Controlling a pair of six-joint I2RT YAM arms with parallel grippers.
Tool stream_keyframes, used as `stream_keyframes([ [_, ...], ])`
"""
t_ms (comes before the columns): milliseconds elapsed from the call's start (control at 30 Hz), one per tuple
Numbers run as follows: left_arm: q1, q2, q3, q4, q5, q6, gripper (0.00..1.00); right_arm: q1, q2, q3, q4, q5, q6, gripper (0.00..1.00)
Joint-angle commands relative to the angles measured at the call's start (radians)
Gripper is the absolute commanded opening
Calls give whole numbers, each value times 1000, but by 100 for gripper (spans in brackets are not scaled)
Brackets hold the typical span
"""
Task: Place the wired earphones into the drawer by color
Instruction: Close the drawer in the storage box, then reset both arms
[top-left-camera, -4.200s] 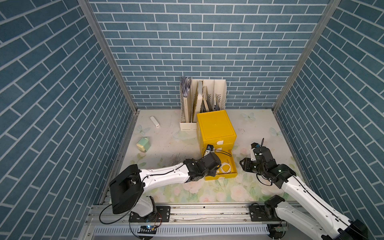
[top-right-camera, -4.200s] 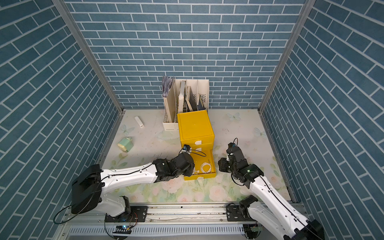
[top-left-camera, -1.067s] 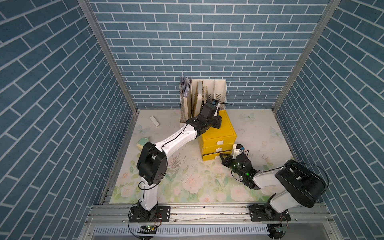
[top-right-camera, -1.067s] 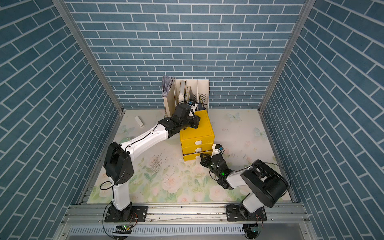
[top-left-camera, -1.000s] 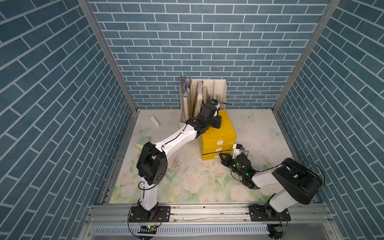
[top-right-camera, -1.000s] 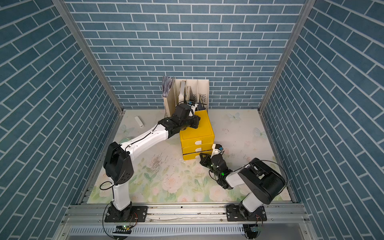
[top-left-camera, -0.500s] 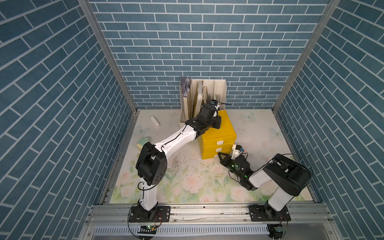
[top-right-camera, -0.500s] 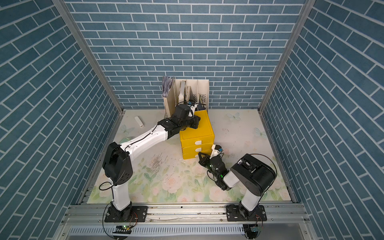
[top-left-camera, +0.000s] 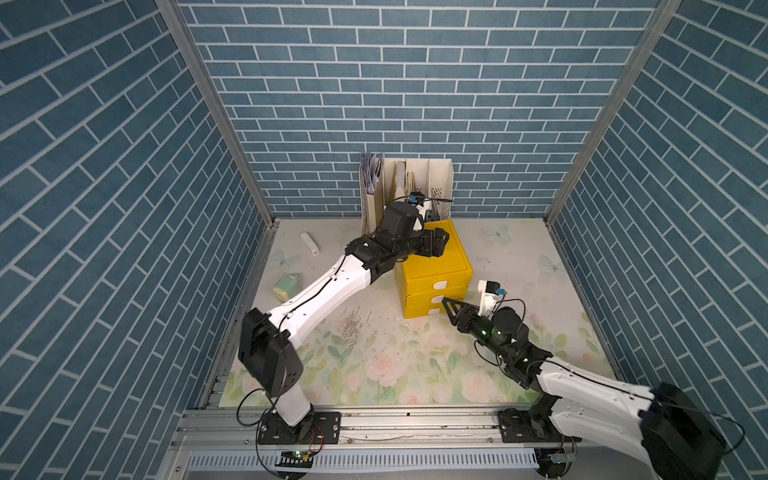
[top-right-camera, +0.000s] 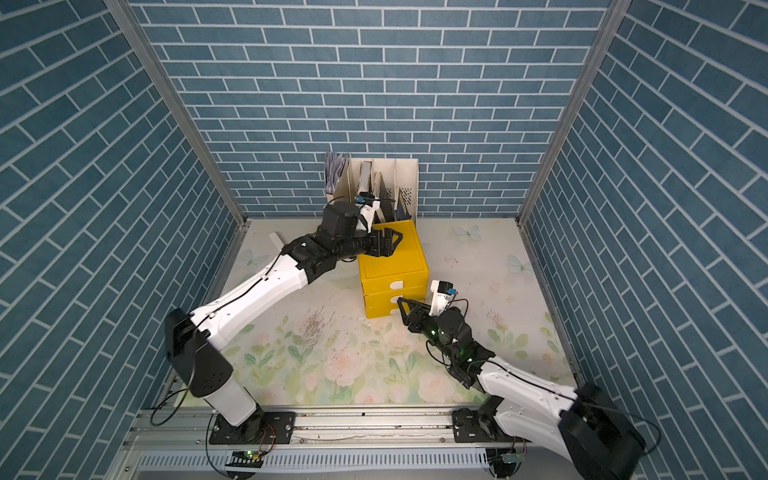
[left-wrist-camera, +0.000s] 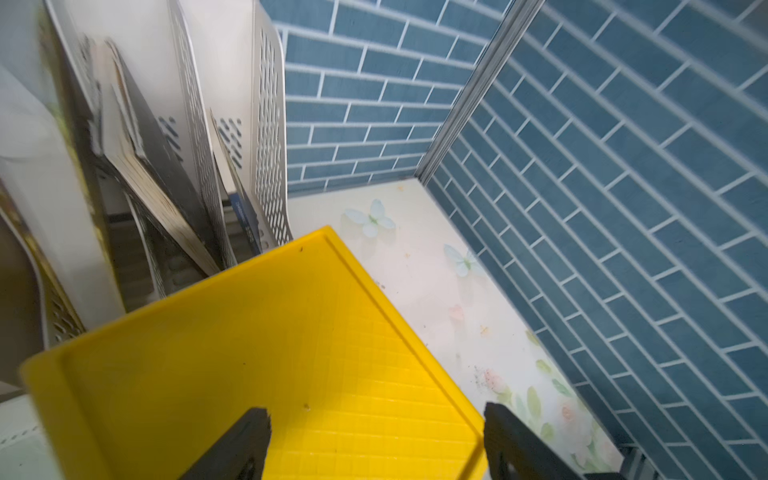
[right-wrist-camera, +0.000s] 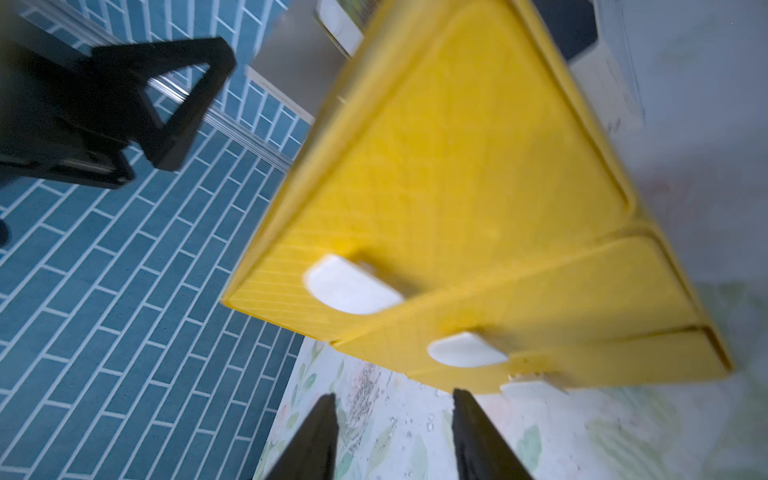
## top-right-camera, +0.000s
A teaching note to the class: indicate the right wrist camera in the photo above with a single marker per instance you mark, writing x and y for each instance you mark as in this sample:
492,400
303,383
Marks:
443,294

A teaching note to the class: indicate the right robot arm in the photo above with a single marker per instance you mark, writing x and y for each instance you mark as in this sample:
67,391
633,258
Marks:
582,425

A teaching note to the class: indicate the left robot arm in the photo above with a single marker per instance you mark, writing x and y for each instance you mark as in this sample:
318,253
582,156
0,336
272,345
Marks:
195,341

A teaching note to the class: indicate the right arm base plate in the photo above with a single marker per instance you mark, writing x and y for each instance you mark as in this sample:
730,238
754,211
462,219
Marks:
475,426

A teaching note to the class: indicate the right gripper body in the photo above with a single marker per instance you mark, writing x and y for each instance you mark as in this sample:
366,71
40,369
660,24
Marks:
427,324

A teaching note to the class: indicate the white file organizer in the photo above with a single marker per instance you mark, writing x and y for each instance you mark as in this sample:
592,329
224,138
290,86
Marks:
394,181

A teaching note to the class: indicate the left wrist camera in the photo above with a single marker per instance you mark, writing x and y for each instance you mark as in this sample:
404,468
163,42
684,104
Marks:
368,205

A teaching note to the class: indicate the yellow drawer cabinet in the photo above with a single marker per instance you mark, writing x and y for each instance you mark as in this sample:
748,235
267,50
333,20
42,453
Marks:
404,274

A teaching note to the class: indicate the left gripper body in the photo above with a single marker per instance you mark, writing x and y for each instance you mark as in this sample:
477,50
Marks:
373,244

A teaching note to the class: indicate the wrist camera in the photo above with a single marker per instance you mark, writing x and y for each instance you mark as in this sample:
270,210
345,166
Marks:
443,294
368,205

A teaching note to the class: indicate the aluminium rail frame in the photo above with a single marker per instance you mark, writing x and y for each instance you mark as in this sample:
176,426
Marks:
324,440

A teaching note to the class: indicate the white rectangular small device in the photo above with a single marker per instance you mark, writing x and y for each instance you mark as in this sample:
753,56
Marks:
276,240

